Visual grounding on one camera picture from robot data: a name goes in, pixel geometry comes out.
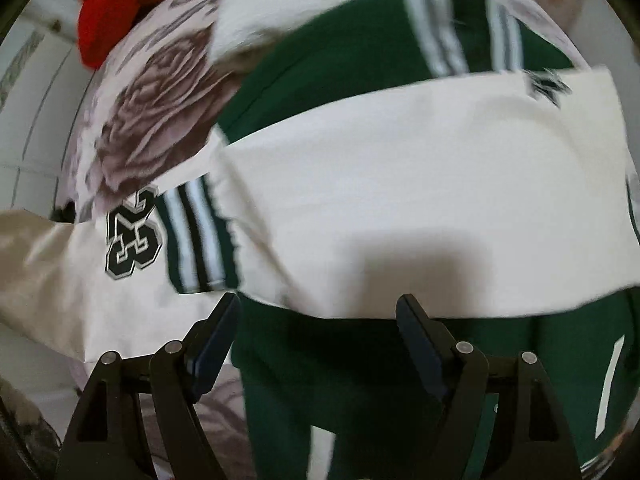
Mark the green and white varsity jacket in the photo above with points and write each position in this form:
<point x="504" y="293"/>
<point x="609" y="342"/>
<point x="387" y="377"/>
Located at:
<point x="400" y="170"/>

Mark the red garment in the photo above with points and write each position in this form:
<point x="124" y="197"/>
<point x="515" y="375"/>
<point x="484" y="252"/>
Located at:
<point x="107" y="7"/>

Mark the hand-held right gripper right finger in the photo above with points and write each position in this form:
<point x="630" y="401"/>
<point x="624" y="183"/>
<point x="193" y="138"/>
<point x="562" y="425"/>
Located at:
<point x="424" y="352"/>

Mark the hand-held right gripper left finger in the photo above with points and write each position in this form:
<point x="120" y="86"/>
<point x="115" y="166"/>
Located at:
<point x="216" y="352"/>

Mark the white wardrobe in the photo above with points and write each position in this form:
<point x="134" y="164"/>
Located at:
<point x="35" y="120"/>

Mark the floral printed blanket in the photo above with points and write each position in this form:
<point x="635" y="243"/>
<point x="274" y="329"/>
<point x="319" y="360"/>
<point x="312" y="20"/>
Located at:
<point x="150" y="110"/>

